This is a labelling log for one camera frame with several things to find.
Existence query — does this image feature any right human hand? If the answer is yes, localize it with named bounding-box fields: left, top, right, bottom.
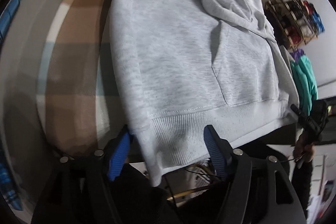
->
left=293, top=132, right=315, bottom=169

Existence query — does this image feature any teal garment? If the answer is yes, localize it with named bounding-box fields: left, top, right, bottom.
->
left=290, top=55, right=318, bottom=116

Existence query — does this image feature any light grey hoodie sweatshirt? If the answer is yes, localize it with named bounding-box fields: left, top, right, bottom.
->
left=110, top=0, right=298, bottom=186

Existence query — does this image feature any wooden shoe rack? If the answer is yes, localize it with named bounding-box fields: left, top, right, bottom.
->
left=264, top=0, right=325, bottom=52

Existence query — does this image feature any purple bag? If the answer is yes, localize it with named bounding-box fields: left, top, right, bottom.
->
left=290, top=48, right=305, bottom=62

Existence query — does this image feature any plaid blue brown bedsheet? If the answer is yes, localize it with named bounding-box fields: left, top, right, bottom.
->
left=36, top=0, right=125, bottom=156

